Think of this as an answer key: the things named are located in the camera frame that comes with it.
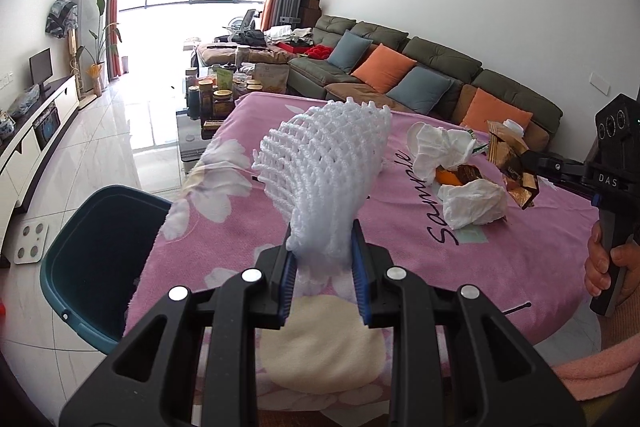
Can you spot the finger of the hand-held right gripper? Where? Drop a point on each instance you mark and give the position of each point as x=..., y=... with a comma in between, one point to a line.
x=570, y=189
x=557, y=165

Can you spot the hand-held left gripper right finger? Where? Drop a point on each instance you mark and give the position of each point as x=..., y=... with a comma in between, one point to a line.
x=359, y=279

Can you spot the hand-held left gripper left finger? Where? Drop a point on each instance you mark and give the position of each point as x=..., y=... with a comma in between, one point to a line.
x=285, y=279

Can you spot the gold foil box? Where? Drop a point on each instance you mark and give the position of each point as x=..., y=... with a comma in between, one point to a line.
x=505, y=157

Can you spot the orange peel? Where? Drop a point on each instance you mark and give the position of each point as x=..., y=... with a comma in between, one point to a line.
x=446, y=177

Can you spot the white foam fruit net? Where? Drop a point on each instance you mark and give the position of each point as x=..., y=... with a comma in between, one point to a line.
x=320, y=157

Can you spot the teal plastic waste bin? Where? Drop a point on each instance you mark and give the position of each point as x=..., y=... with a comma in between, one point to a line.
x=90, y=247

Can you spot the person's right forearm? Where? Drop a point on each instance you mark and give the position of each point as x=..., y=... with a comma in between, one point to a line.
x=600, y=367

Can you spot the person's right hand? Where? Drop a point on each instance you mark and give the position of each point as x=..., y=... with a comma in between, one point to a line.
x=595, y=262

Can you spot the pink floral blanket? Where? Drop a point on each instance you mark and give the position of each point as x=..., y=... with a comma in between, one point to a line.
x=385, y=232

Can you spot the small green wrapper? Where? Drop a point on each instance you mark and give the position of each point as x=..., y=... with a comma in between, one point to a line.
x=480, y=149

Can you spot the dark brown wrapper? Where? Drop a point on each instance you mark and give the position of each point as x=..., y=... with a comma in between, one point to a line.
x=472, y=174

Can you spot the orange cushion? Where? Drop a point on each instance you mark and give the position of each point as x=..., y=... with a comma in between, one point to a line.
x=382, y=67
x=492, y=109

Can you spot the crumpled white tissue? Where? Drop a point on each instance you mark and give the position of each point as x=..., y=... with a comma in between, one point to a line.
x=435, y=147
x=472, y=204

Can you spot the blue-grey cushion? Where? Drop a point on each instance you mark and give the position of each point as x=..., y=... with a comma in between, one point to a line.
x=420, y=89
x=347, y=52

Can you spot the olive green sofa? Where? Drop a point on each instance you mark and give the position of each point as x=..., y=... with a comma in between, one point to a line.
x=435, y=57

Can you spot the cluster of glass jars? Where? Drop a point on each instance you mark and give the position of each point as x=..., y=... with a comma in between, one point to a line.
x=220, y=99

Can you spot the beige paper bag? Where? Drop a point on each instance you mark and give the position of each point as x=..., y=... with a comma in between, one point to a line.
x=272, y=78

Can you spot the green packet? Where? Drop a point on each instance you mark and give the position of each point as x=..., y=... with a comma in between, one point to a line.
x=225, y=79

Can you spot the red cloth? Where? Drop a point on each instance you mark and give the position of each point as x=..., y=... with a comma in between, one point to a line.
x=318, y=52

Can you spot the brown ottoman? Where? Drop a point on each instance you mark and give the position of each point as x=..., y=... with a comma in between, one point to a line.
x=215, y=53

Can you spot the white bathroom scale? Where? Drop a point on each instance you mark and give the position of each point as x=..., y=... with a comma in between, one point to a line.
x=32, y=239

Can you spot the brown cardboard boxes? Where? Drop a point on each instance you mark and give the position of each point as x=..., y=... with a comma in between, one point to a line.
x=310, y=12

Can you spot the vase of yellow dried flowers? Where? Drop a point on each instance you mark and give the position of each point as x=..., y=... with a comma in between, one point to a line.
x=95, y=74

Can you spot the white tv cabinet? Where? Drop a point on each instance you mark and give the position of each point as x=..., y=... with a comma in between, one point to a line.
x=35, y=137

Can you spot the tall leafy house plant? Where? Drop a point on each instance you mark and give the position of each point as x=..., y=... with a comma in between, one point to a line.
x=107, y=37

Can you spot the wooden stand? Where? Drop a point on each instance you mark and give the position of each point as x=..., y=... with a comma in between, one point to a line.
x=72, y=62

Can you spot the clear plastic bag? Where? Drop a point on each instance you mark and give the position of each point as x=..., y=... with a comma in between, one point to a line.
x=25, y=102

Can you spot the blue and white porcelain bowl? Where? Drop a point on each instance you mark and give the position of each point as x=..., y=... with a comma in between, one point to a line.
x=6, y=124

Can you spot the black monitor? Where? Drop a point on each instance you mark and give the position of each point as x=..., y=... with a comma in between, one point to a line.
x=41, y=67

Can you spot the white standing air conditioner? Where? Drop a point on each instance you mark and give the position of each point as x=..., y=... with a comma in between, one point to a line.
x=85, y=7

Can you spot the blue patterned draped cloth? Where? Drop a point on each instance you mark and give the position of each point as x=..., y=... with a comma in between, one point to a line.
x=61, y=17

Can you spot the white wall socket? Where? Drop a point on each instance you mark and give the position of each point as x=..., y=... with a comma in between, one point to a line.
x=600, y=81

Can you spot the white wall switch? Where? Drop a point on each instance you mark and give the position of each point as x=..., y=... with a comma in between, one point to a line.
x=5, y=82

